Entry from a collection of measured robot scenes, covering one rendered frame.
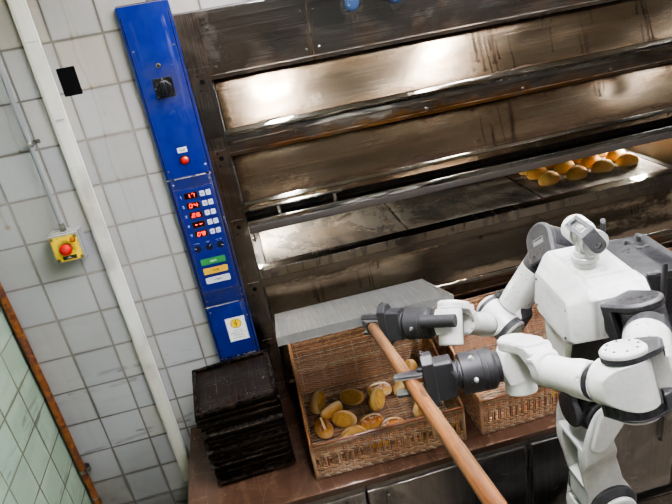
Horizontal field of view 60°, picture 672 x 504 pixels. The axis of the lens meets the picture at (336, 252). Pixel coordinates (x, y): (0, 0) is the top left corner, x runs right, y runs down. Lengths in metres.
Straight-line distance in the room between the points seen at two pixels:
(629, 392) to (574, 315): 0.39
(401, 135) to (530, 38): 0.57
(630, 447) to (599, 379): 1.47
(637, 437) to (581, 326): 1.14
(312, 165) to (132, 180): 0.62
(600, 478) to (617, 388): 0.83
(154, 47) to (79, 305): 0.96
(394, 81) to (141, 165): 0.91
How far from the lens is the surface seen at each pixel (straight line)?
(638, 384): 1.12
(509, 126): 2.33
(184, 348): 2.38
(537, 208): 2.49
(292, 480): 2.20
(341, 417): 2.30
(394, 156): 2.18
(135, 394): 2.51
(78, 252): 2.16
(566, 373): 1.16
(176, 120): 2.03
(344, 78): 2.09
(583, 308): 1.45
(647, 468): 2.71
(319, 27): 2.07
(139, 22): 2.00
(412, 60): 2.16
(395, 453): 2.18
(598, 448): 1.77
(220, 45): 2.04
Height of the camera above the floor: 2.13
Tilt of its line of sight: 25 degrees down
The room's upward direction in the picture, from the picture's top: 10 degrees counter-clockwise
